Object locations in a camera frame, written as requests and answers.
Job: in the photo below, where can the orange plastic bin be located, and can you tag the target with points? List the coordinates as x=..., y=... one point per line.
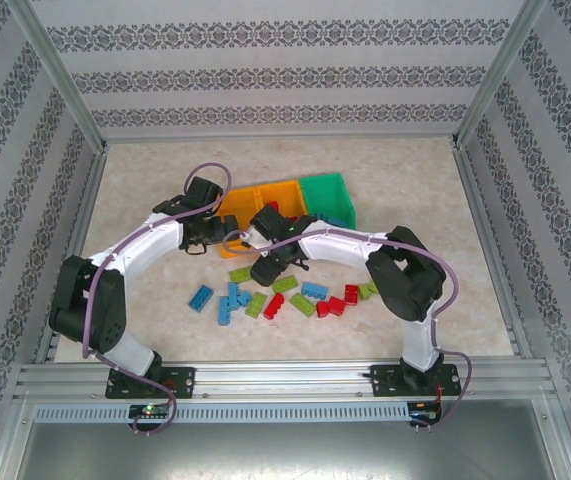
x=285, y=195
x=237, y=200

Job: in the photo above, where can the blue lego brick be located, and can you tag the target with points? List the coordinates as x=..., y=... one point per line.
x=201, y=298
x=224, y=311
x=237, y=295
x=336, y=220
x=313, y=290

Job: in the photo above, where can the small red lego brick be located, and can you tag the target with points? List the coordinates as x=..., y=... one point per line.
x=321, y=308

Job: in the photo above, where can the green plastic bin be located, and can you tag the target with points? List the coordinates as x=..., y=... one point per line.
x=325, y=192

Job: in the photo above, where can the small lime green lego brick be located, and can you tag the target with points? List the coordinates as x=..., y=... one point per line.
x=364, y=291

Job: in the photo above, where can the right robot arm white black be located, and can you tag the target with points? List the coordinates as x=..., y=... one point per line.
x=345, y=247

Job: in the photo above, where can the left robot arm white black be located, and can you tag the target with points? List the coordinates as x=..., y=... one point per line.
x=140, y=245

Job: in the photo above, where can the small circuit board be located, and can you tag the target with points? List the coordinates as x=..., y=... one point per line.
x=422, y=412
x=150, y=411

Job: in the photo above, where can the grey metal panel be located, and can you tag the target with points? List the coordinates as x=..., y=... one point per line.
x=285, y=452

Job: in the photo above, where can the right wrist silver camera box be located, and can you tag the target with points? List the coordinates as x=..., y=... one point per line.
x=250, y=236

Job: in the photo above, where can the aluminium mounting rail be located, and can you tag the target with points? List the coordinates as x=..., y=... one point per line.
x=275, y=380

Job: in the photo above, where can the aluminium side rail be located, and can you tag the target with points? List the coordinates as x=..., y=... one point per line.
x=84, y=210
x=480, y=210

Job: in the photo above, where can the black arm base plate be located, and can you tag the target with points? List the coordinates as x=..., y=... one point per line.
x=182, y=382
x=385, y=382

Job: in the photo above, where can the aluminium frame post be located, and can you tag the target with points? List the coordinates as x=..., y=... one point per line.
x=60, y=75
x=495, y=75

